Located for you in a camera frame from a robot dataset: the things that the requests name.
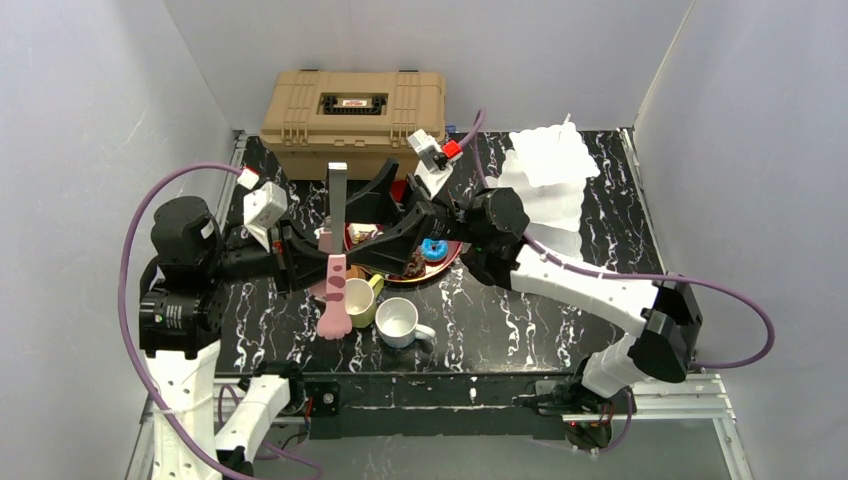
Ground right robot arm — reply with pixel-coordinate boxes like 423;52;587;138
330;159;702;404

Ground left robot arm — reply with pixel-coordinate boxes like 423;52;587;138
130;196;326;479

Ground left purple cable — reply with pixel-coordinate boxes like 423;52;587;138
117;162;326;480

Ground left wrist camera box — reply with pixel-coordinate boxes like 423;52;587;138
237;167;288;253

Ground red round tray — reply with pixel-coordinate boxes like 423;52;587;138
345;223;461;284

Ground tan plastic toolbox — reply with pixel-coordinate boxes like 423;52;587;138
259;69;446;181

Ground white toy cake slice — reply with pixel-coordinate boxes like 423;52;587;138
347;223;382;244

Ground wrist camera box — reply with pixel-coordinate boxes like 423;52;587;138
407;129;462;199
237;167;288;253

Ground purple cable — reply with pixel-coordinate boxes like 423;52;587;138
457;107;776;454
117;162;326;480

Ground white tiered cake stand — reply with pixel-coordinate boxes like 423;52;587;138
486;116;600;261

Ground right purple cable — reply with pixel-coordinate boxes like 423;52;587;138
457;107;776;454

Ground yellow green mug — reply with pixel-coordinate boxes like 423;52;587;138
345;274;385;329

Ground blue toy donut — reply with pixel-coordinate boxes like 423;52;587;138
421;239;449;264

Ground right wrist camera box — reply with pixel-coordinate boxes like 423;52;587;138
407;129;462;199

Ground pink handled metal tongs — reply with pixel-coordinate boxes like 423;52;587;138
317;162;352;340

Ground wooden coaster stack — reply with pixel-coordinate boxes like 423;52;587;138
308;265;367;305

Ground white grey mug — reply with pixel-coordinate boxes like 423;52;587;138
374;297;436;349

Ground chocolate toy donut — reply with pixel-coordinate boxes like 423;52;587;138
403;258;427;278

